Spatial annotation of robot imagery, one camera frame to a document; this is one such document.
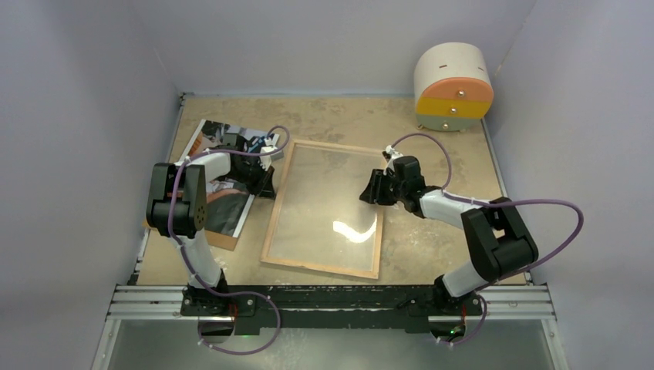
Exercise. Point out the round mini drawer cabinet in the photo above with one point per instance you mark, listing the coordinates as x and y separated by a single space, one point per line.
452 88

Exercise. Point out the wooden picture frame with glass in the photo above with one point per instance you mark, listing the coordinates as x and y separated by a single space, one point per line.
318 222

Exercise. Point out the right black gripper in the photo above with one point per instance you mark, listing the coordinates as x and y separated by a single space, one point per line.
373 193

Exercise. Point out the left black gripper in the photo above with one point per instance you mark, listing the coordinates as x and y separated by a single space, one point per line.
266 190

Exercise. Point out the aluminium rail bar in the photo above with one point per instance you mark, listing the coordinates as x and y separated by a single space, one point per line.
503 302

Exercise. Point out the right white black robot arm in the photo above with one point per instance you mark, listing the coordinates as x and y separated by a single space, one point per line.
497 238

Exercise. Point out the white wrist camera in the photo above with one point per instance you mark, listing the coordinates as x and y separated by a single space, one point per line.
390 155
269 151

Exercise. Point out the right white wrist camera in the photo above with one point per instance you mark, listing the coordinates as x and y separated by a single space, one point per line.
390 155

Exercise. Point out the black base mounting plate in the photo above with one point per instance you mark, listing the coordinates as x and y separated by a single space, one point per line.
416 309

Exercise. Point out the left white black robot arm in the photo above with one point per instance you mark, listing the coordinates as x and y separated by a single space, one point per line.
207 286

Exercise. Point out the printed photo sheet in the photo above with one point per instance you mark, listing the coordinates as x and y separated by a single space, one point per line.
228 201

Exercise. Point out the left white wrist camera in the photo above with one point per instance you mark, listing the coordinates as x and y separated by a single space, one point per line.
269 151

